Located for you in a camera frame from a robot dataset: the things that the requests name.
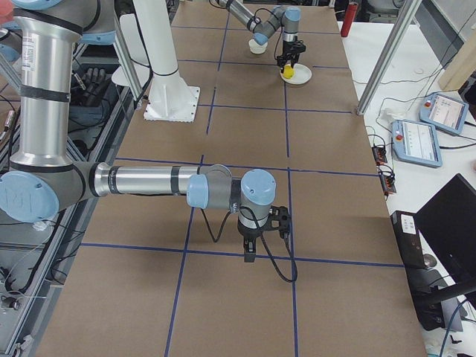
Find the upper orange relay board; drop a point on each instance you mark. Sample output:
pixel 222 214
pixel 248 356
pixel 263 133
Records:
pixel 379 154

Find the teach pendant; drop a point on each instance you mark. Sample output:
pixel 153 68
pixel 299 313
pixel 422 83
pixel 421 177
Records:
pixel 416 142
pixel 445 113

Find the white bowl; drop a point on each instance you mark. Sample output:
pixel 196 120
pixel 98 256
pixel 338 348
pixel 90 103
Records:
pixel 256 48

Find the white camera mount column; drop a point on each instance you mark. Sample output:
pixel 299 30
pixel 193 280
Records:
pixel 155 27

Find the lower orange relay board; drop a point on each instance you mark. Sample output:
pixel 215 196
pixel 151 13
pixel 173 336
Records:
pixel 387 179

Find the orange relay board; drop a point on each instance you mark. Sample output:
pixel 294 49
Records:
pixel 387 179
pixel 379 154

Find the grey aluminium frame post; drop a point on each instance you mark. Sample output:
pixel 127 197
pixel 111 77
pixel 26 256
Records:
pixel 406 14

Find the brown paper table cover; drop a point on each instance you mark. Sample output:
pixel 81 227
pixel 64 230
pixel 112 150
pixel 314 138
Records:
pixel 154 277

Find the yellow lemon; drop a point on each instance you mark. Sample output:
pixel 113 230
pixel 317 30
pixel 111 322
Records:
pixel 288 72

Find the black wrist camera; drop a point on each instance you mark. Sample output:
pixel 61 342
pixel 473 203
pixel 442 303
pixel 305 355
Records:
pixel 279 219

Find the white metal base plate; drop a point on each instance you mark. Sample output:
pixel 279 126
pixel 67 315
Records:
pixel 172 105

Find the near teach pendant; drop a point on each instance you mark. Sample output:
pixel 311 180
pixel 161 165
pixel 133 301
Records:
pixel 416 142

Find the far teach pendant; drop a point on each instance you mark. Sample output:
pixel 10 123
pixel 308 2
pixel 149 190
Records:
pixel 445 113

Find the black laptop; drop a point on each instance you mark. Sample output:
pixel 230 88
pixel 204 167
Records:
pixel 447 223

